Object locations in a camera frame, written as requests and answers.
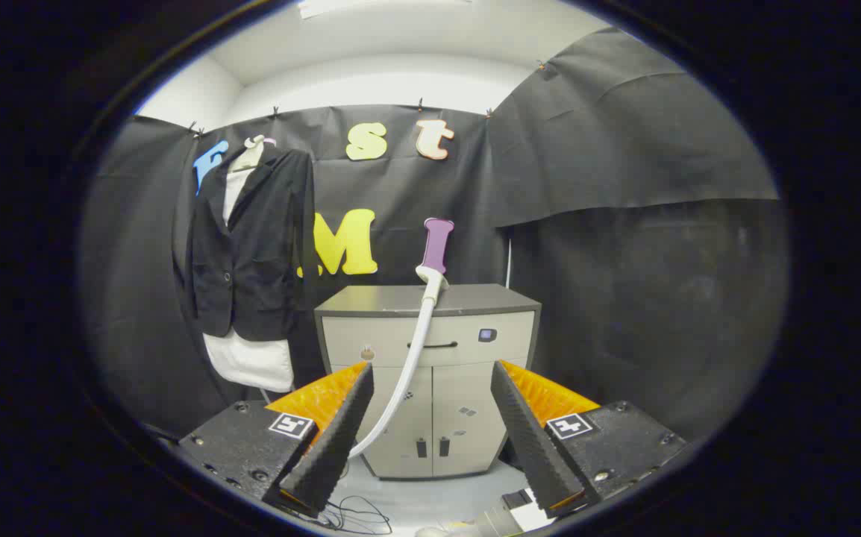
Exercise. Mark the grey cabinet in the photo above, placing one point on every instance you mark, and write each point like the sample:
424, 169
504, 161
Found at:
468, 358

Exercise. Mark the black suit jacket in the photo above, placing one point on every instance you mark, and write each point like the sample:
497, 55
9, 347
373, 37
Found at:
266, 246

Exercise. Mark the cream clothes hanger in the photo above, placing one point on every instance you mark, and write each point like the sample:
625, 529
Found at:
249, 154

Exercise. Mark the black backdrop cloth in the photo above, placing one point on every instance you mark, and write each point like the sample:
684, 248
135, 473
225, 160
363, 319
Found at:
624, 149

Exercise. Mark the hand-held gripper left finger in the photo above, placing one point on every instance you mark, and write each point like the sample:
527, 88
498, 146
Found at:
330, 440

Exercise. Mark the white shirt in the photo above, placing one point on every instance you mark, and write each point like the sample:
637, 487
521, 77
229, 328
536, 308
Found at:
251, 362

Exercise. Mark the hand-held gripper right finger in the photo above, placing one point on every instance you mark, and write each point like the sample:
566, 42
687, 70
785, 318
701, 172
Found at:
531, 440

